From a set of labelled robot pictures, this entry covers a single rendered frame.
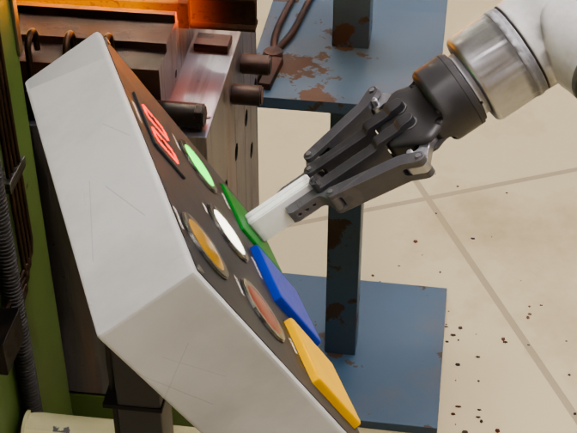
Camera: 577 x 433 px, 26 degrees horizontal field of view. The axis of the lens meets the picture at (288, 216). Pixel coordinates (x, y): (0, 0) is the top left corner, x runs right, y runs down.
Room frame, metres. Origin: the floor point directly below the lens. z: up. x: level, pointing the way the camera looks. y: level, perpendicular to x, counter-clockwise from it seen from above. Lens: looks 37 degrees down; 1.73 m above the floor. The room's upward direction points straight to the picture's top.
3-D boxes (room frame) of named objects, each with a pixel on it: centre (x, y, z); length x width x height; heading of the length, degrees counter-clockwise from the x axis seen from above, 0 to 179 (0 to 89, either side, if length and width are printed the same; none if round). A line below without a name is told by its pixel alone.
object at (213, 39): (1.42, 0.10, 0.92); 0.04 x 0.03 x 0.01; 81
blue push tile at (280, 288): (0.82, 0.01, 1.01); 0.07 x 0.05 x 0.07; 18
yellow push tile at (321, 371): (0.73, -0.02, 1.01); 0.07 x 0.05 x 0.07; 18
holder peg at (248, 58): (1.45, 0.04, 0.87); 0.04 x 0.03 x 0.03; 83
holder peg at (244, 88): (1.38, 0.05, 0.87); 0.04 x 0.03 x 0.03; 83
